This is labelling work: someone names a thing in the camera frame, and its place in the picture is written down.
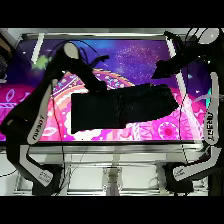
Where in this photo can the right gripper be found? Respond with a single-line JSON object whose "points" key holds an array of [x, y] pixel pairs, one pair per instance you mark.
{"points": [[164, 69]]}

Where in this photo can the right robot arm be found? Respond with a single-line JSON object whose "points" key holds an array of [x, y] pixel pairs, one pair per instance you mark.
{"points": [[211, 100]]}

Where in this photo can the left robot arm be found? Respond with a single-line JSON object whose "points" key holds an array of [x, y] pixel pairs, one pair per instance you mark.
{"points": [[40, 103]]}

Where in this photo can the black garment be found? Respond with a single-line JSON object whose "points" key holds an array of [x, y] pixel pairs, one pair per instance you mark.
{"points": [[120, 107]]}

